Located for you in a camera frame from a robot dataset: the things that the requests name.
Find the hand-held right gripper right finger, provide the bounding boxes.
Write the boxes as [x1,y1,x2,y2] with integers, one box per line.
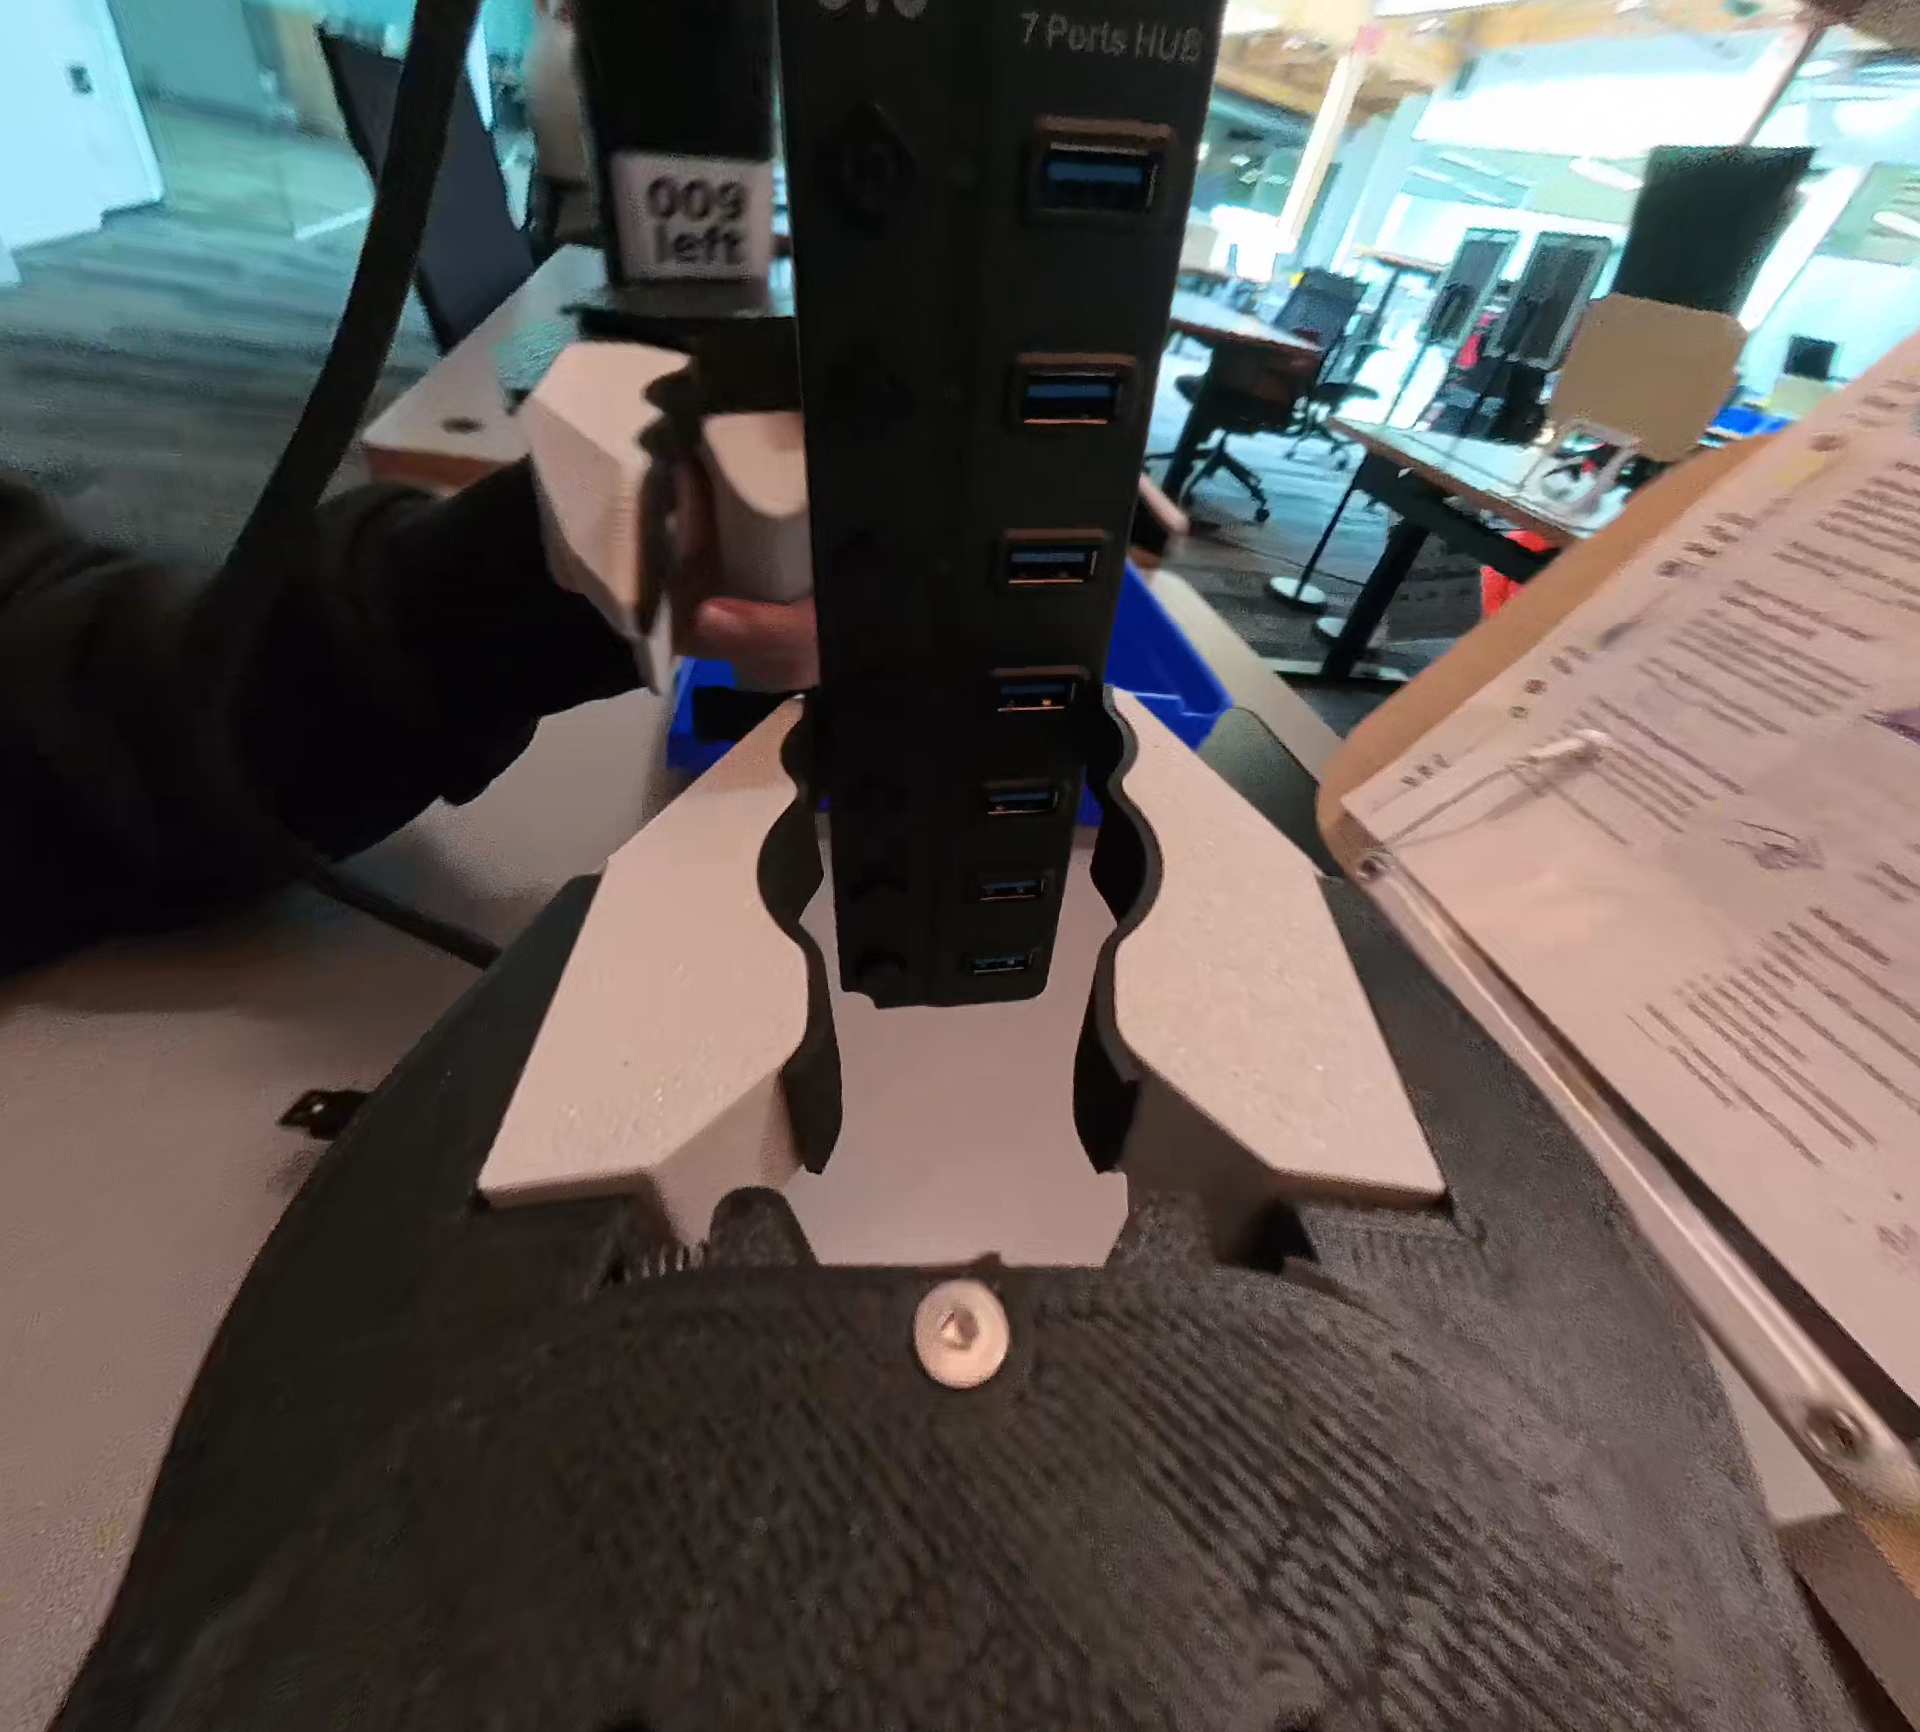
[1073,688,1452,1237]

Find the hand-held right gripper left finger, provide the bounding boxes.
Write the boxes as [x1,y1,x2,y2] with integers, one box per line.
[474,697,846,1242]

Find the thick black hub cable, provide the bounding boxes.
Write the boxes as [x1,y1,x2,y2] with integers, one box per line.
[192,0,1076,673]

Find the blue plastic bin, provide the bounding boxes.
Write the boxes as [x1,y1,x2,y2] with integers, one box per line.
[663,558,1235,816]

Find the wooden document stand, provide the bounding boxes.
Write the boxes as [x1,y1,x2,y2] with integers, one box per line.
[1525,292,1752,523]
[1316,329,1920,1562]

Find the printed instruction sheets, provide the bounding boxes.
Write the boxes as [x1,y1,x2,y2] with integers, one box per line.
[1342,374,1920,1330]

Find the black office chair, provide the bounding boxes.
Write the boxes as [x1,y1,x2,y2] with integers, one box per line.
[1184,268,1368,526]

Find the wooden desk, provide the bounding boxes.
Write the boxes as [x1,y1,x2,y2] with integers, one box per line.
[1326,412,1591,688]

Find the black framed display board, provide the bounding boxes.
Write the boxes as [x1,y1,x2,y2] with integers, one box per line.
[1496,229,1617,367]
[1428,227,1521,343]

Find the black standing screen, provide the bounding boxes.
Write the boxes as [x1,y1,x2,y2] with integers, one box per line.
[1615,142,1819,323]

